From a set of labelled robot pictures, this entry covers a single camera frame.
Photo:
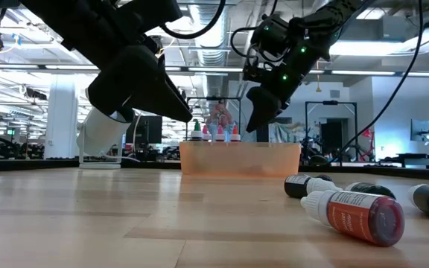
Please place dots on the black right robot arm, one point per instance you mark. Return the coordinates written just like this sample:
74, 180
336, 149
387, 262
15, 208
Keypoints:
322, 22

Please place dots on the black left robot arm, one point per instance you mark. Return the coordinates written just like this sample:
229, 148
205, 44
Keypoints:
73, 22

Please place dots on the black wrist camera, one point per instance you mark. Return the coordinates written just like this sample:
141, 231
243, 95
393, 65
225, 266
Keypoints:
155, 15
272, 37

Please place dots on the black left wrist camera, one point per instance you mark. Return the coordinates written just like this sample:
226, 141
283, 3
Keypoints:
155, 15

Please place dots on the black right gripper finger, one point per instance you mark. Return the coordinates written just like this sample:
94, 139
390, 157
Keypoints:
263, 108

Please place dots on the black computer monitor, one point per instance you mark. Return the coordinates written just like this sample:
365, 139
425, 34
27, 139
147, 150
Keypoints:
149, 134

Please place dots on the small red food coloring bottle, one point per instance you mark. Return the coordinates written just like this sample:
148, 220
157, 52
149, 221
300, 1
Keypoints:
356, 217

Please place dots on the black background desk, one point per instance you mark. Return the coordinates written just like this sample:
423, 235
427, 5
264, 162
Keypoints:
423, 156

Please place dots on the grey monitor on arm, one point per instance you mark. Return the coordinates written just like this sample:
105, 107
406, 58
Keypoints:
421, 128

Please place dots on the white cylindrical spotlight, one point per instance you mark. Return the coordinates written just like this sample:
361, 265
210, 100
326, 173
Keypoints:
99, 134

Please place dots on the person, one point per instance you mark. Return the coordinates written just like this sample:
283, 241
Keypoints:
222, 117

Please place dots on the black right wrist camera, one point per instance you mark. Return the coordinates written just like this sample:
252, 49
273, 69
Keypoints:
272, 37

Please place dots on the silver ventilation duct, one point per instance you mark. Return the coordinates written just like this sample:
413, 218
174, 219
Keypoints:
209, 52

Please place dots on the white draped sheet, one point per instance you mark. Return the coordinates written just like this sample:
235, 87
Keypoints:
289, 133

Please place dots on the red desk lamp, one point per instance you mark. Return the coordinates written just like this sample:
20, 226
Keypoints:
367, 133

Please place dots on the black dome-shaped object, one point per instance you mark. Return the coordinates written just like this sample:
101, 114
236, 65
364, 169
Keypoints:
318, 161

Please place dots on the translucent orange plastic tray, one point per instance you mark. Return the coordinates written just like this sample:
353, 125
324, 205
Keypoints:
240, 160

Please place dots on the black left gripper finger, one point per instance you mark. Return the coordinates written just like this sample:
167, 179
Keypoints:
166, 100

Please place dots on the black table edge rail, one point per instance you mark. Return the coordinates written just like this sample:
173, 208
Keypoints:
404, 173

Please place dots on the black metal frame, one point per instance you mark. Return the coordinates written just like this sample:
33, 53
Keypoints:
330, 102
214, 98

